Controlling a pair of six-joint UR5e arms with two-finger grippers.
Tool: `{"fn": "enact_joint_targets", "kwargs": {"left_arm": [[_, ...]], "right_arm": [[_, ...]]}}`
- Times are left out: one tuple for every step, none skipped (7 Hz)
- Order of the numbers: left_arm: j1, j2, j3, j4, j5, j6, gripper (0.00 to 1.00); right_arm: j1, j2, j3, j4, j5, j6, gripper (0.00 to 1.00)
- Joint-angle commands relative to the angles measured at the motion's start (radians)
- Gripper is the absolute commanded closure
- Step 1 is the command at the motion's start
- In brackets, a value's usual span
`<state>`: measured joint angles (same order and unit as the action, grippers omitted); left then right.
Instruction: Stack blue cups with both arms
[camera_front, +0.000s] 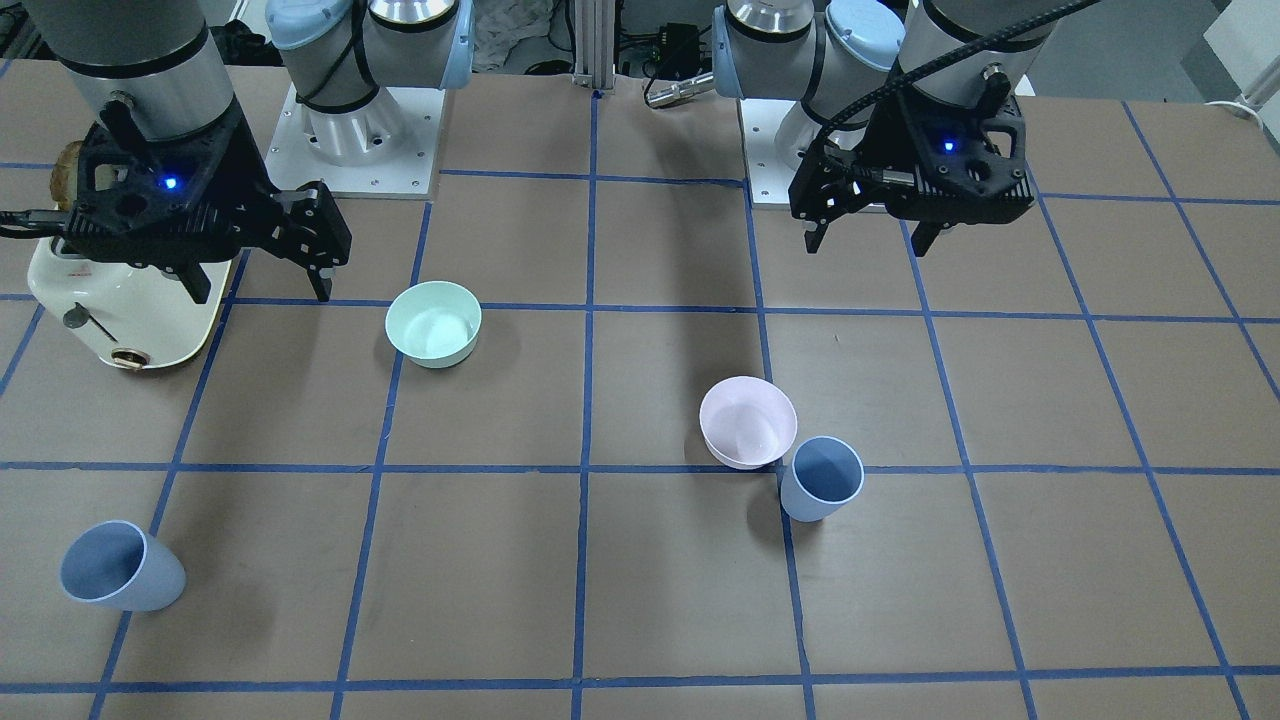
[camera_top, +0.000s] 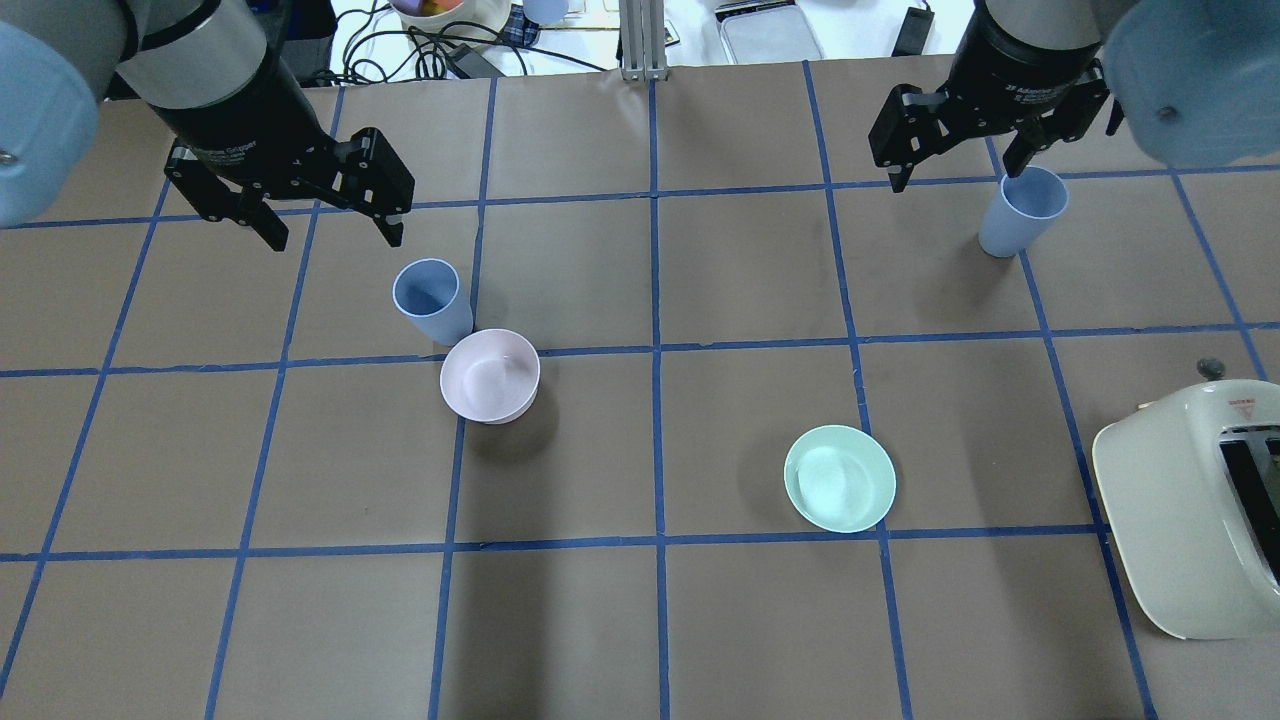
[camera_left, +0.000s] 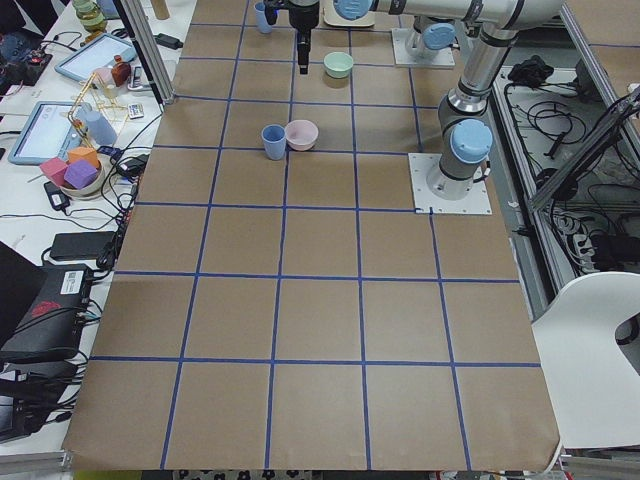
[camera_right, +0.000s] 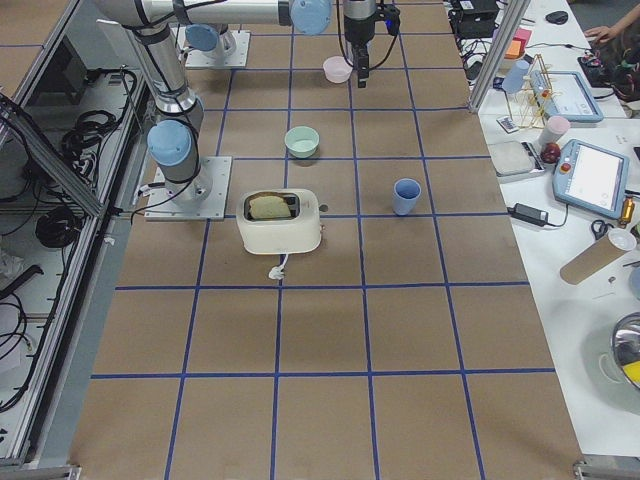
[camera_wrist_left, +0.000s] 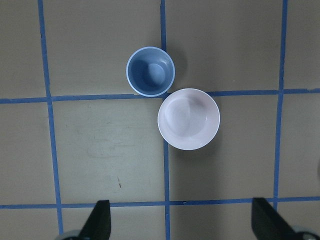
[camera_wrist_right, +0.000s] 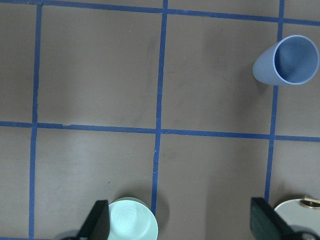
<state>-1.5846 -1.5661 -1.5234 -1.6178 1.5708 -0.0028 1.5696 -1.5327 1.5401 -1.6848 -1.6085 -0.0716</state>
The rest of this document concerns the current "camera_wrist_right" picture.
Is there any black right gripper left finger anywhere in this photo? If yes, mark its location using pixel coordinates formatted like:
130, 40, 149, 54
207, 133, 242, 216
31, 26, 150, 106
76, 200, 110, 240

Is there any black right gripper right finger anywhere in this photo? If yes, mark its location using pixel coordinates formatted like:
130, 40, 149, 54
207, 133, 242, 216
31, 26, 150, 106
250, 197, 320, 240

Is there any white plate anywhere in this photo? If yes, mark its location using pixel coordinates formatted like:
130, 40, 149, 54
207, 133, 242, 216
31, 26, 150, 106
274, 198, 320, 236

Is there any light green bowl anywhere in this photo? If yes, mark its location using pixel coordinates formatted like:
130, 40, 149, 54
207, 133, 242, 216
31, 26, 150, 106
108, 197, 159, 240

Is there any gold metal object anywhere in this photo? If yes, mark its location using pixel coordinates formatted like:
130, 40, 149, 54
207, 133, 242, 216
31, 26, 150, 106
299, 196, 320, 209

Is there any blue plastic cup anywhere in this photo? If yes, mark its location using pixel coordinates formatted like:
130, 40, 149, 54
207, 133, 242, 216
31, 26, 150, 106
252, 35, 320, 86

